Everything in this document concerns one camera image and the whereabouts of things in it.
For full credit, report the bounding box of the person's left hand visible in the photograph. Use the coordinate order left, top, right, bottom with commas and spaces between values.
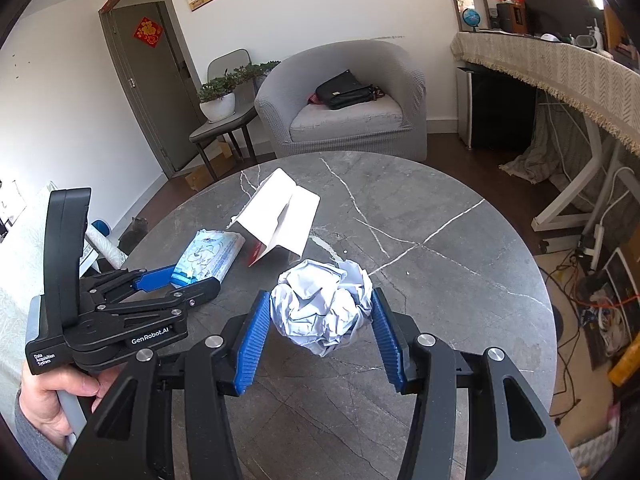
20, 357, 123, 453

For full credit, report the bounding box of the white desk frame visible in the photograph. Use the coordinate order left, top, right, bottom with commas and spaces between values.
532, 120, 640, 233

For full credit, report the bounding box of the potted plant in white pot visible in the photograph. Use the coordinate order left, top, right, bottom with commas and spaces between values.
197, 60, 282, 122

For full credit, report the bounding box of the grey armchair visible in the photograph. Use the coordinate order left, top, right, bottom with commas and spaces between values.
254, 40, 427, 162

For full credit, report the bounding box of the framed picture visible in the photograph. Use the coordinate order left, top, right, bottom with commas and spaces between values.
451, 0, 488, 32

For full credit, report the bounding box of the white paper ball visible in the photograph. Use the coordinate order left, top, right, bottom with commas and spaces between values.
270, 259, 374, 357

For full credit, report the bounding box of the flattened white cardboard box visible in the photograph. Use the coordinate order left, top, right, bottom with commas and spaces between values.
232, 167, 321, 267

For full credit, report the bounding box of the grey door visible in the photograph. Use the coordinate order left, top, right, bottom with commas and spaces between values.
99, 1, 203, 179

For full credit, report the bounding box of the cardboard desk organiser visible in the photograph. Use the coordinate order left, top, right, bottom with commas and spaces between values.
602, 7, 640, 56

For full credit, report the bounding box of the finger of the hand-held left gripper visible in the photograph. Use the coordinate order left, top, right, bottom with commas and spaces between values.
80, 266, 176, 296
97, 276, 222, 321

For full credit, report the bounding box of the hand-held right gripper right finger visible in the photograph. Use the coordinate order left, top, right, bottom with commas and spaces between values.
370, 287, 583, 480

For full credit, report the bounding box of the black cabinet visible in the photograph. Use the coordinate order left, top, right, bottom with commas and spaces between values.
470, 67, 538, 151

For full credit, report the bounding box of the black handbag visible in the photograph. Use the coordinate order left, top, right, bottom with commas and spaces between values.
315, 70, 376, 110

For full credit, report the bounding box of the grey cloth under desk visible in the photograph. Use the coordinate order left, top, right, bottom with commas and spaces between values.
500, 105, 601, 211

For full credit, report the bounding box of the black monitor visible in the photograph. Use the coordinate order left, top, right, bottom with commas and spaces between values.
520, 0, 606, 36

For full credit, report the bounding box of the white panel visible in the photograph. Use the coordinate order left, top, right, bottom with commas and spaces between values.
456, 66, 473, 148

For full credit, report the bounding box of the yellow package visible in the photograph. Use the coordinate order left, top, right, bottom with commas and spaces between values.
607, 345, 640, 387

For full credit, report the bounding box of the beige fringed desk cloth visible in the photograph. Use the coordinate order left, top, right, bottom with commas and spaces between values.
450, 30, 640, 156

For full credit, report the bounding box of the white power strip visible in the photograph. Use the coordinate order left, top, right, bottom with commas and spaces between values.
580, 225, 607, 268

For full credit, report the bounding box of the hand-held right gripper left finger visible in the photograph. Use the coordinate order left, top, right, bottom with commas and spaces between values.
87, 290, 273, 480

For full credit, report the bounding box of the red diamond door decoration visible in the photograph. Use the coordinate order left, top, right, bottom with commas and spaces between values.
133, 16, 165, 49

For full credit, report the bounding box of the blue white tissue pack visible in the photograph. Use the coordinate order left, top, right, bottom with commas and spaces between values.
171, 230, 246, 289

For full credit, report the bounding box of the grey cat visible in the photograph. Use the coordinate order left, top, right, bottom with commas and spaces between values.
118, 216, 149, 256

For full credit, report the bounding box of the person's left forearm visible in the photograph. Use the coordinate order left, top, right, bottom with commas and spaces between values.
15, 390, 68, 480

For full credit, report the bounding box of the grey dining chair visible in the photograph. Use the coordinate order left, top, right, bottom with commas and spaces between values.
189, 49, 261, 181

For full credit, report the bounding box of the wooden speaker box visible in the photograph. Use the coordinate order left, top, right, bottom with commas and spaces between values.
496, 1, 529, 32

